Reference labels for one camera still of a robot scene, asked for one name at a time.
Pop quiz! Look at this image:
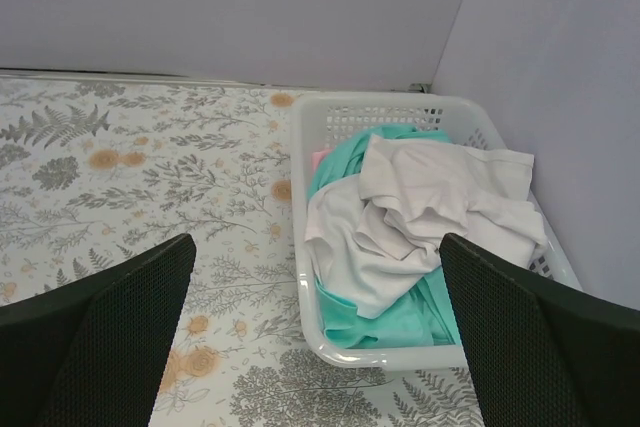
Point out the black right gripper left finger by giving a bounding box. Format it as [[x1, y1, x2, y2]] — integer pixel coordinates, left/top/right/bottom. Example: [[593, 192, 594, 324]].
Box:
[[1, 234, 196, 426]]

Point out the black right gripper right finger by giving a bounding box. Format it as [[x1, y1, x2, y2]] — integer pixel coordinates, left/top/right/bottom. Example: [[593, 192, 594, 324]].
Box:
[[440, 233, 639, 426]]

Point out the white t shirt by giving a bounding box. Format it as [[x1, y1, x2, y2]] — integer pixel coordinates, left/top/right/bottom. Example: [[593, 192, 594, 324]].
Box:
[[303, 134, 550, 320]]

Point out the teal t shirt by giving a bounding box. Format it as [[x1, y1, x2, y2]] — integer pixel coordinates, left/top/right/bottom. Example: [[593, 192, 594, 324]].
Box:
[[305, 124, 461, 349]]

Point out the floral patterned table mat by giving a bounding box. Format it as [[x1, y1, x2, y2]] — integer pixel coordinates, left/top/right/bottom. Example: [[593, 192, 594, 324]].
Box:
[[1, 78, 482, 426]]

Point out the pink garment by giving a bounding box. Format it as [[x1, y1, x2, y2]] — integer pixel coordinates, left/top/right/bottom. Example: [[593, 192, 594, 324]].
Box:
[[311, 149, 332, 172]]

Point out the white plastic laundry basket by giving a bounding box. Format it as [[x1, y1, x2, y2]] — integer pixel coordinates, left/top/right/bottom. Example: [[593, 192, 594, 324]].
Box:
[[291, 92, 578, 371]]

